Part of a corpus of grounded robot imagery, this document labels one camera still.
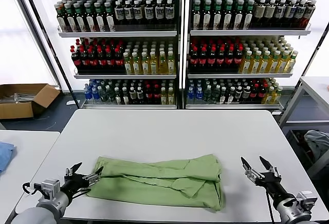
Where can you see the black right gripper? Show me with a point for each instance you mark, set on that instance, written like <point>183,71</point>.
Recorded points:
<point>273,188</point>

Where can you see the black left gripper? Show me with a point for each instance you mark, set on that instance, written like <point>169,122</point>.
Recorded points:
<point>74,185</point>

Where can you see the green polo shirt with print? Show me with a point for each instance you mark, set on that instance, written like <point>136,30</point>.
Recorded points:
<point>154,180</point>

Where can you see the grey blue garment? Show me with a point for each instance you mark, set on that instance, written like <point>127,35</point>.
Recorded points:
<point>317,141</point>

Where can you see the white paper scrap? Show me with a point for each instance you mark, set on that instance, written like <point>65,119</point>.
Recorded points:
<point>70,103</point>

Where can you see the yellow tea bottle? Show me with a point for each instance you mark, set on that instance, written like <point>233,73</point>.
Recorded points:
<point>153,66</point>
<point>171,96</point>
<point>274,64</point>
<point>136,66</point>
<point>291,64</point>
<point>264,64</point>
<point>277,95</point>
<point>162,66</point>
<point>255,64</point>
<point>164,96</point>
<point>145,66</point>
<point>127,66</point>
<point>171,66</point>
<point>283,64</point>
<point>268,96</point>
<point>246,64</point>

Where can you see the folded blue cloth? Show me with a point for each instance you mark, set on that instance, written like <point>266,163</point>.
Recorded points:
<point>5,154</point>

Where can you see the blue water bottle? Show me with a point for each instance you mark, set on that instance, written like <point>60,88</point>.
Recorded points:
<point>199,93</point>
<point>87,95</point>
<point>95,94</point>
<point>191,93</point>

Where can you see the cola bottle red cap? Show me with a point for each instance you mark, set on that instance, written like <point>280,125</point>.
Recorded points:
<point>76,62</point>
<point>157,95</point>
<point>84,62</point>
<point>93,62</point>
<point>262,91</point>
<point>119,62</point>
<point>202,60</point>
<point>238,60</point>
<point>110,62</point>
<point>229,60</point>
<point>194,60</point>
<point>254,92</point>
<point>149,95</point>
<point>211,60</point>
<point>220,60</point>
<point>101,62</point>

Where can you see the dark green drink bottle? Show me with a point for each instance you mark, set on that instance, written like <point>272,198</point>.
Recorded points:
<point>207,95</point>
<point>103,95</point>
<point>216,95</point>
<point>110,95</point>

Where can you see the dark drink bottle white cap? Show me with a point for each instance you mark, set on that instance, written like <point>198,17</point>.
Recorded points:
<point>231,96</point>
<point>132,95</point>
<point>140,95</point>
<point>223,96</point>
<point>125,96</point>
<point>246,93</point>
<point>238,93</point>
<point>118,96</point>

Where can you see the open cardboard box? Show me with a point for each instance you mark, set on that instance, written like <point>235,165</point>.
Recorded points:
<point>15,111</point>

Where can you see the silver metal parts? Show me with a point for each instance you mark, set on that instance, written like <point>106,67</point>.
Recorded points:
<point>18,97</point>

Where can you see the grey metal shelf rack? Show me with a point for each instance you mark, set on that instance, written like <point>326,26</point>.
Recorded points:
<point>118,34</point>
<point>244,32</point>

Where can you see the dark tea bottle green cap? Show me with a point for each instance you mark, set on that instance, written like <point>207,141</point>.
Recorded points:
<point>90,19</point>
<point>207,16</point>
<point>99,19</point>
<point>228,16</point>
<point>70,19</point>
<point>218,16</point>
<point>248,16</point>
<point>110,19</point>
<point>79,19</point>
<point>196,16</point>
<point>61,19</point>
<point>238,16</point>

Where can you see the dark drink bottle beige label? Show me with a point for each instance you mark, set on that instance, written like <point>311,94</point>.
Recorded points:
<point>259,12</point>
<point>269,12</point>

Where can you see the dark drink bottle blue label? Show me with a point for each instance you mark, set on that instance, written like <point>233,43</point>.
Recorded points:
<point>148,13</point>
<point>290,12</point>
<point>308,13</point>
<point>299,12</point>
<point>279,12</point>
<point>119,13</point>
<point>138,13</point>
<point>169,13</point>
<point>159,13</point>
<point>128,13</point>

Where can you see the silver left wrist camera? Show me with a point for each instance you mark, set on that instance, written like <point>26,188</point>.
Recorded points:
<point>50,188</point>

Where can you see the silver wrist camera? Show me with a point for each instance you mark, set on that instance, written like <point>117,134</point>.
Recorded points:
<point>50,188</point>
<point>307,199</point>

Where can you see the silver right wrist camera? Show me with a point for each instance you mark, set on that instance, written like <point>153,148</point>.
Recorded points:
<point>307,199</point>

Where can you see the grey metal frame table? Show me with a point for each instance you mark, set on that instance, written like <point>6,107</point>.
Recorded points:
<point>314,84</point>

